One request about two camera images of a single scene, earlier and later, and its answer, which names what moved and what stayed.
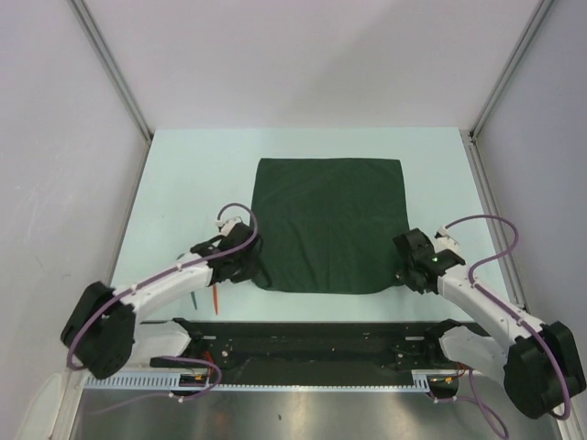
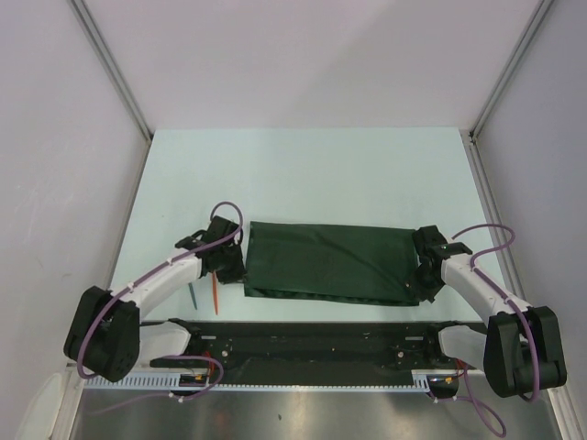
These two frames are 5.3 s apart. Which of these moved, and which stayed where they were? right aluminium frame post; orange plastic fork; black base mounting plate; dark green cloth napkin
Moved: dark green cloth napkin
Stayed: black base mounting plate; orange plastic fork; right aluminium frame post
